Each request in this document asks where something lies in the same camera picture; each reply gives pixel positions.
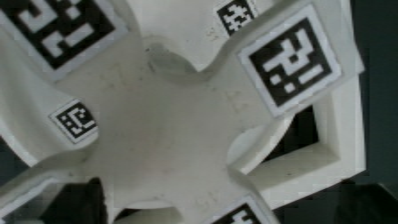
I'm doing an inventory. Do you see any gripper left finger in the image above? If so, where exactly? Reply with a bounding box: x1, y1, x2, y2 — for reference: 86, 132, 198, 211
40, 178, 107, 224

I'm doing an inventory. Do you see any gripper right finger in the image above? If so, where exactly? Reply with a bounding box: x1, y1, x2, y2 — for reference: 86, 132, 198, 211
274, 180, 398, 224

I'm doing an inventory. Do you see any white cross-shaped table base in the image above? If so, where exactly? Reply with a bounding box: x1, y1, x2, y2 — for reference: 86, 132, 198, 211
0, 0, 356, 224

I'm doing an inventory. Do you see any white round table top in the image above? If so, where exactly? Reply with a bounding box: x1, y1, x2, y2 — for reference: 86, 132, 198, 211
0, 0, 283, 164

